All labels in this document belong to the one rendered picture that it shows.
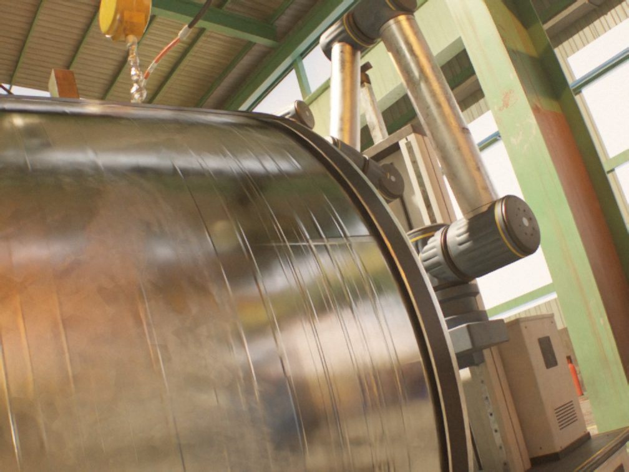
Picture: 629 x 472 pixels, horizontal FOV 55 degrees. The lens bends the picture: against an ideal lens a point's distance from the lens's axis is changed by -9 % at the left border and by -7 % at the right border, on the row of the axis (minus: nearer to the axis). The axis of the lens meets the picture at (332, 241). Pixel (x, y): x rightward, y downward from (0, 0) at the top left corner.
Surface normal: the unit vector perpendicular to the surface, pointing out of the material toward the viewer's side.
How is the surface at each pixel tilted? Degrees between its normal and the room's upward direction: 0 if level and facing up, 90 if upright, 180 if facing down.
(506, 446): 90
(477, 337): 90
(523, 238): 94
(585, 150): 90
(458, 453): 103
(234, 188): 66
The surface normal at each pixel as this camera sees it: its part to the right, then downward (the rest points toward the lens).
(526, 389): -0.66, -0.04
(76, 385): 0.58, -0.40
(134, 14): 0.62, -0.18
